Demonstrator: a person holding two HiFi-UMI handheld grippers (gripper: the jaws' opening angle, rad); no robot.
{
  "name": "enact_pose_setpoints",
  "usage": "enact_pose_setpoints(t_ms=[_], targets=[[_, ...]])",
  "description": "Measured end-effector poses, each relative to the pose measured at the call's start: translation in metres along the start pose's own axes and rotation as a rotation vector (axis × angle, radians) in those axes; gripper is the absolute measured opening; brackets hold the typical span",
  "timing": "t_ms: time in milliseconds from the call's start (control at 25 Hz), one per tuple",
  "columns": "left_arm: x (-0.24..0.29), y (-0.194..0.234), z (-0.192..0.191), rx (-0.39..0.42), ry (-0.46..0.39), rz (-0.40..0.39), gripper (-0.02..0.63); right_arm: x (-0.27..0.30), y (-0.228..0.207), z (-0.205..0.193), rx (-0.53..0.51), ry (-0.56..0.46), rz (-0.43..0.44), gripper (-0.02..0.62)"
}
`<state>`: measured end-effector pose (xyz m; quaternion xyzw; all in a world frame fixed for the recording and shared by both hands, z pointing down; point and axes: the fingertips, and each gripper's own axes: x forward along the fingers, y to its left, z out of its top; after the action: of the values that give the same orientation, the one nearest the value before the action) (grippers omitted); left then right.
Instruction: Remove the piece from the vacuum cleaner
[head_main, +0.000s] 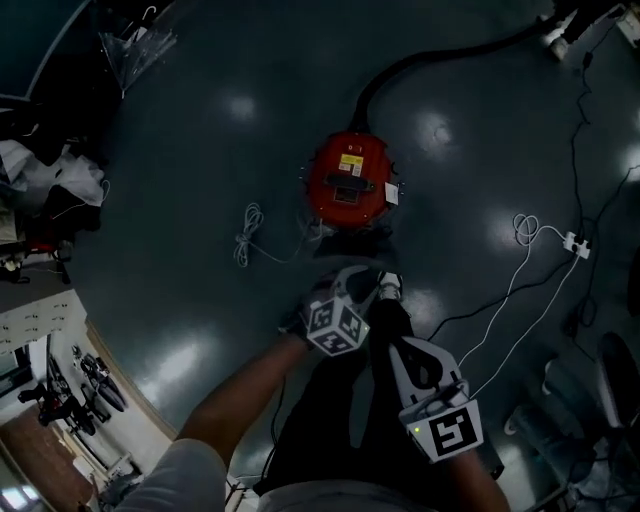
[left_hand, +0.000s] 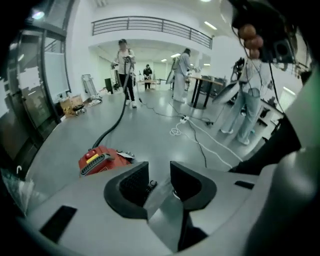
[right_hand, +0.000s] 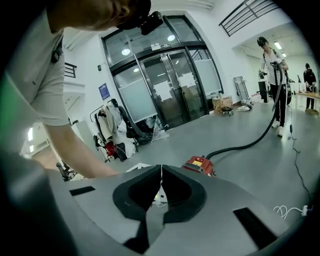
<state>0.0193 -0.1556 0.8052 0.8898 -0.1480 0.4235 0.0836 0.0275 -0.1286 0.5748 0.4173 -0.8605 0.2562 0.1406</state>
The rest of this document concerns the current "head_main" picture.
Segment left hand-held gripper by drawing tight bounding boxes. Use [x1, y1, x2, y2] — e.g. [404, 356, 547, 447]
[302, 266, 383, 359]

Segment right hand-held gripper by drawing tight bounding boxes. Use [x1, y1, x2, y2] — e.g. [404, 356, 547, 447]
[389, 335, 485, 465]

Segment person's left forearm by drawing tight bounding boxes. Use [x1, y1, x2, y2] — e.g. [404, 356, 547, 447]
[174, 333, 317, 454]

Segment person's right forearm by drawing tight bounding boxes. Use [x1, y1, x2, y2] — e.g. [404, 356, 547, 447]
[439, 447, 504, 512]

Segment person's white shoe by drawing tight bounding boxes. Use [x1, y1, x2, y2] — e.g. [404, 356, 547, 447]
[376, 270, 404, 302]

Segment person's black trousers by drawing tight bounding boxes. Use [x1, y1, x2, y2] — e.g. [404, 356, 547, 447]
[253, 294, 501, 497]

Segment red vacuum cleaner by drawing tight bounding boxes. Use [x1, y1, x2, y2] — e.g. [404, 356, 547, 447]
[298, 129, 404, 262]

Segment clear plastic wrapped bundle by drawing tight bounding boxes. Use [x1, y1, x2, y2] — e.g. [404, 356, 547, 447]
[503, 358, 604, 481]

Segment white power strip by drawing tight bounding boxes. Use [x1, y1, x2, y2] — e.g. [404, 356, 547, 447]
[561, 231, 592, 260]

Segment person's grey shirt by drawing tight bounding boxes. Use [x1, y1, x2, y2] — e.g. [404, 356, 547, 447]
[113, 438, 451, 512]

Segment black motorcycle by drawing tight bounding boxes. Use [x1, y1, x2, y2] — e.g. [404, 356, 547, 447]
[72, 343, 127, 414]
[17, 352, 112, 437]

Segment pile of clothes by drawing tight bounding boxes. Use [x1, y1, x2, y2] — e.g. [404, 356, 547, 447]
[0, 134, 111, 236]

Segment transparent umbrella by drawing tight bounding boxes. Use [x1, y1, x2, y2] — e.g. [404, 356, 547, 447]
[98, 5, 180, 100]

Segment white drawer cabinet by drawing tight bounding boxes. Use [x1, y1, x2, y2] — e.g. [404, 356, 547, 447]
[0, 288, 92, 354]

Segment teal board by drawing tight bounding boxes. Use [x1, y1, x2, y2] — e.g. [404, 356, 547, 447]
[0, 0, 97, 102]

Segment black wrist strap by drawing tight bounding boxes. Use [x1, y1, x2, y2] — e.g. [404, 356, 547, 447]
[277, 308, 312, 344]

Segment black floor cable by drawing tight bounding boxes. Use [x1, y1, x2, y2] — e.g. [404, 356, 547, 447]
[427, 167, 640, 344]

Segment white coiled vacuum cord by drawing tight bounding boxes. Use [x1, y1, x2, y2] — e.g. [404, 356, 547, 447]
[233, 201, 312, 269]

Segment white looped cable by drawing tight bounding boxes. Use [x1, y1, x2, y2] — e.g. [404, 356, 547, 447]
[457, 213, 581, 401]

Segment black vacuum hose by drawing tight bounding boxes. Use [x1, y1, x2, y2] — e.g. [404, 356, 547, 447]
[351, 14, 559, 135]

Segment long black cable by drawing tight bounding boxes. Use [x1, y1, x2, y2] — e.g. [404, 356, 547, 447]
[569, 19, 619, 241]

